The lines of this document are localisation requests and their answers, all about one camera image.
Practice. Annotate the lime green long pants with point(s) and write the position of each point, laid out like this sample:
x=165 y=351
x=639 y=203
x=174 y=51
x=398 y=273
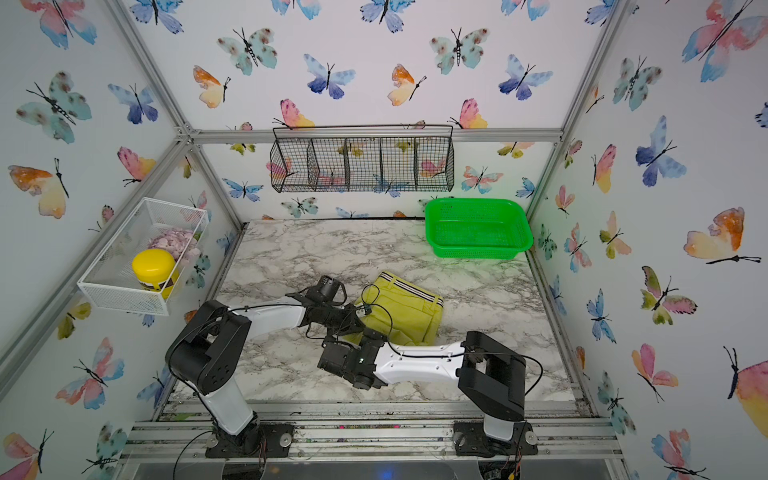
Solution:
x=406 y=313

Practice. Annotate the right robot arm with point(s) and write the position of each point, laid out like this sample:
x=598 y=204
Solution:
x=489 y=374

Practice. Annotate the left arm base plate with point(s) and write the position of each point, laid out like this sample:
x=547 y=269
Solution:
x=256 y=441

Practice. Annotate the pink item in basket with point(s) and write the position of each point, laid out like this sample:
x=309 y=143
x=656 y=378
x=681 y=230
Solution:
x=181 y=244

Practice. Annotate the green plastic basket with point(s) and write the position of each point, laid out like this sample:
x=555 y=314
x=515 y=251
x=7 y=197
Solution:
x=475 y=228

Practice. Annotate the black wire wall basket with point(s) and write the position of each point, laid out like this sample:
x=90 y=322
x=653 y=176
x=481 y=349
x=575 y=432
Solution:
x=381 y=159

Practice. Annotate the yellow lidded jar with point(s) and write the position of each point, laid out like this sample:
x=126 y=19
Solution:
x=155 y=270

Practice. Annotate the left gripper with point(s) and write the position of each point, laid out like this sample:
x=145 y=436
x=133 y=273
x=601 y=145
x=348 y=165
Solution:
x=351 y=316

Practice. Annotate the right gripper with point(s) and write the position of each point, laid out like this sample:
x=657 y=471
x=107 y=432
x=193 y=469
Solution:
x=378 y=340

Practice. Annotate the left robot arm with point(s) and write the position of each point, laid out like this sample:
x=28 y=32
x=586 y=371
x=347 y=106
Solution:
x=207 y=351

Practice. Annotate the aluminium front rail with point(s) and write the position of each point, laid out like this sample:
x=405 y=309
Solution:
x=345 y=431

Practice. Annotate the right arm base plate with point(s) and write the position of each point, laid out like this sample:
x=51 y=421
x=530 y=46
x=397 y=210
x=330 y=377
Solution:
x=470 y=440

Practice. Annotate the white mesh wall basket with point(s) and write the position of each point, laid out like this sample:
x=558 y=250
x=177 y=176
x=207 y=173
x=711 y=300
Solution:
x=109 y=282

